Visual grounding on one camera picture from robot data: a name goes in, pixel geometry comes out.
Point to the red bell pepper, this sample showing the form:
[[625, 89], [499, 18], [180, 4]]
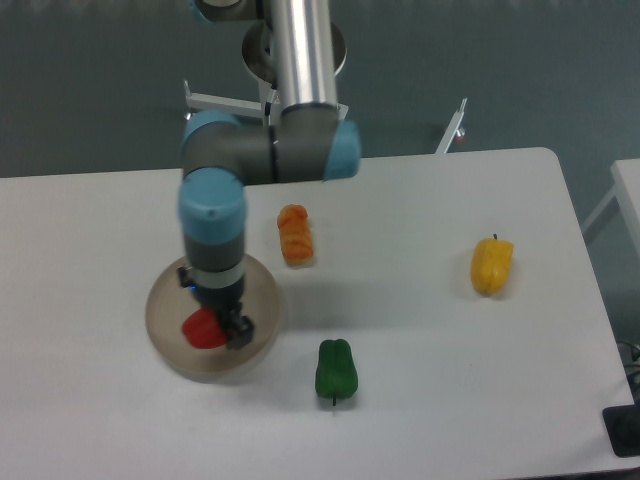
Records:
[[202, 330]]

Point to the yellow bell pepper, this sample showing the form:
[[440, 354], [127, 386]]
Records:
[[491, 264]]

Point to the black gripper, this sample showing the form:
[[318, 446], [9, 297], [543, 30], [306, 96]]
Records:
[[226, 301]]

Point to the green bell pepper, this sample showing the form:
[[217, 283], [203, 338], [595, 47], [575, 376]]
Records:
[[336, 376]]

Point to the orange bread loaf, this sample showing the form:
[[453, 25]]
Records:
[[295, 236]]

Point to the black box at edge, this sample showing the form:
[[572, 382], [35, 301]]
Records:
[[622, 426]]

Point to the white side table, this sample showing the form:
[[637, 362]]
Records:
[[622, 197]]

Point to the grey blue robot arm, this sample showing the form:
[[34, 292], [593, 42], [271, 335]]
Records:
[[308, 142]]

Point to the beige round plate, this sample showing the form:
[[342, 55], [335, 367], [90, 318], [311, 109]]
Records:
[[169, 305]]

